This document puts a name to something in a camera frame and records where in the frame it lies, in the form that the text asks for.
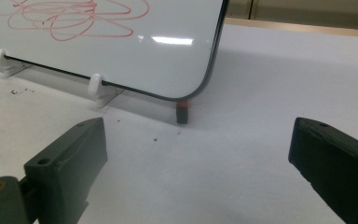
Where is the white whiteboard with black rim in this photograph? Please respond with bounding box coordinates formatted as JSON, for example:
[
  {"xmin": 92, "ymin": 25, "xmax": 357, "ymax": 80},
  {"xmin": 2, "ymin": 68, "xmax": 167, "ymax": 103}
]
[{"xmin": 0, "ymin": 0, "xmax": 230, "ymax": 102}]

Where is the wooden table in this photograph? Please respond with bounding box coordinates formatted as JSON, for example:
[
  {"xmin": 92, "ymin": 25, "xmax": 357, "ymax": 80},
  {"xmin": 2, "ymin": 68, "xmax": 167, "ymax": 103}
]
[{"xmin": 225, "ymin": 17, "xmax": 358, "ymax": 38}]

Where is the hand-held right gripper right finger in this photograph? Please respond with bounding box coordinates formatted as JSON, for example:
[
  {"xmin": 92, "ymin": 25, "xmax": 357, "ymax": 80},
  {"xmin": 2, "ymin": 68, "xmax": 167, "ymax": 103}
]
[{"xmin": 288, "ymin": 117, "xmax": 358, "ymax": 224}]

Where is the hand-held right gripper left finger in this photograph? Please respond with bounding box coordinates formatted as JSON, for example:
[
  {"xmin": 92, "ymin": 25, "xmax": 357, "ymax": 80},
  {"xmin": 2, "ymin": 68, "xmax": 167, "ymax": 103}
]
[{"xmin": 23, "ymin": 117, "xmax": 108, "ymax": 224}]

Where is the small black and red block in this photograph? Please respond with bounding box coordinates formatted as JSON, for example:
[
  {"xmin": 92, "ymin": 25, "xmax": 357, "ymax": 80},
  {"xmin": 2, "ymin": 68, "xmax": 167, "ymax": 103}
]
[{"xmin": 175, "ymin": 101, "xmax": 189, "ymax": 125}]

